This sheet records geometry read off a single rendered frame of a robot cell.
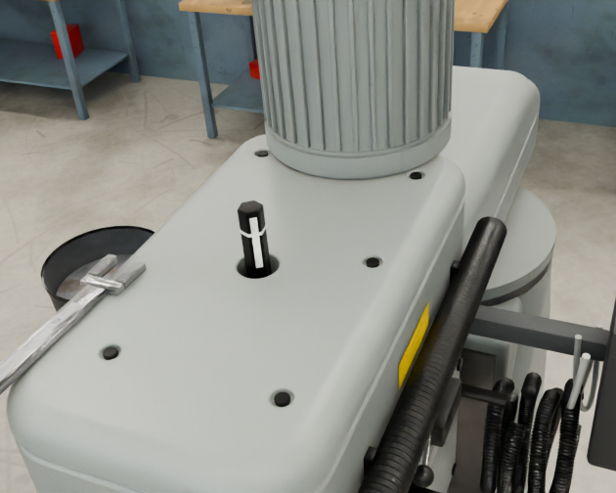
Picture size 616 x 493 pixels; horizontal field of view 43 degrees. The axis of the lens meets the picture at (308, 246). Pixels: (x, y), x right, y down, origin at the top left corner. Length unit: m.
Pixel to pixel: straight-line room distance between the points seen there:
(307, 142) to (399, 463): 0.33
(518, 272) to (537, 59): 3.91
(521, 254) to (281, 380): 0.74
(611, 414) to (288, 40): 0.54
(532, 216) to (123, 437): 0.93
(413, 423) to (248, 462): 0.17
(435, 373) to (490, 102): 0.64
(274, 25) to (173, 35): 5.23
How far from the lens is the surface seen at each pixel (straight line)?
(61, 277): 3.19
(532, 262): 1.24
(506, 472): 1.04
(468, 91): 1.29
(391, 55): 0.74
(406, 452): 0.64
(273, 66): 0.79
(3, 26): 7.00
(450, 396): 0.84
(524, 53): 5.07
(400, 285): 0.66
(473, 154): 1.11
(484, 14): 4.31
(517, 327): 1.01
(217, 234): 0.73
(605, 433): 0.98
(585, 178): 4.61
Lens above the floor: 2.29
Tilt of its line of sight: 35 degrees down
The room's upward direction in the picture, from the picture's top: 5 degrees counter-clockwise
